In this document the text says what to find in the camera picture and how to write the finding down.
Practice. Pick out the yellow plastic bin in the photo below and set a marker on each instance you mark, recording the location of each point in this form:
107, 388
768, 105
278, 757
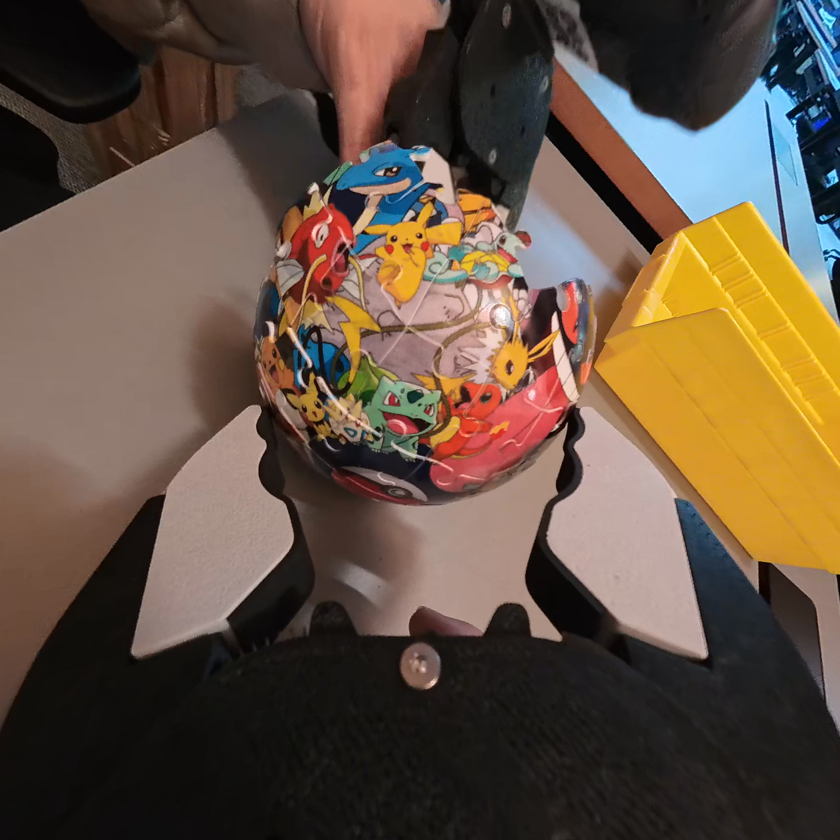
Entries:
741, 275
728, 446

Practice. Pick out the person's left hand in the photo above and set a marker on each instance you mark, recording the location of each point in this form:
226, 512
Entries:
367, 72

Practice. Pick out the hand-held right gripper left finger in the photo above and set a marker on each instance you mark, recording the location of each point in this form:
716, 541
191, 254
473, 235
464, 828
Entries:
210, 525

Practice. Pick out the black office chair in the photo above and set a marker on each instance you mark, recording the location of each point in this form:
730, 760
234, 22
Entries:
59, 59

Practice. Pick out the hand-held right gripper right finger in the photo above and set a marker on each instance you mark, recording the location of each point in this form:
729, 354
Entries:
623, 525

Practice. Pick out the cluttered storage shelving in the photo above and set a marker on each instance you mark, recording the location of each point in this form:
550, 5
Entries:
814, 118

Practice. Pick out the person's right hand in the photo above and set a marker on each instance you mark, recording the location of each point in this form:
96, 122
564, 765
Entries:
443, 623

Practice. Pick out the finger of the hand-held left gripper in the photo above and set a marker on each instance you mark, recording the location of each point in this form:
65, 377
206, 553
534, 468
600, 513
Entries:
505, 111

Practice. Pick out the colourful cartoon puzzle ball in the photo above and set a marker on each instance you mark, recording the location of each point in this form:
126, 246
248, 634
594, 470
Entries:
420, 341

